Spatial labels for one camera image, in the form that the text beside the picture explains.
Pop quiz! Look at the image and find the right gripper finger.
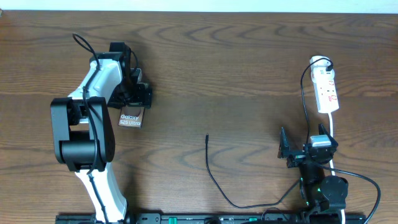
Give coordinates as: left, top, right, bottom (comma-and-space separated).
318, 123, 334, 142
279, 127, 290, 156

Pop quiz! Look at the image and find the Galaxy S25 Ultra smartphone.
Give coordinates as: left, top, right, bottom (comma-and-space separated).
118, 106, 145, 128

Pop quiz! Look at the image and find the black USB charging cable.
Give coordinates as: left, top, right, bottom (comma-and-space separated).
205, 57, 334, 209

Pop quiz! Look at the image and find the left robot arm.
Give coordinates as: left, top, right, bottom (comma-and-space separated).
50, 42, 152, 223

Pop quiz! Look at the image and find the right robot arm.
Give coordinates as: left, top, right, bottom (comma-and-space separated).
278, 124, 348, 223

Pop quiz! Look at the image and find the white power strip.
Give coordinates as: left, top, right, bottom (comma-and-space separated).
310, 55, 339, 114

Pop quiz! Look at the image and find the white power strip cord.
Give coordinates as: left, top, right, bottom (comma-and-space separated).
328, 113, 346, 224

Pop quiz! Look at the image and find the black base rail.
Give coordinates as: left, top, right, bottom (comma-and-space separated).
55, 211, 366, 224

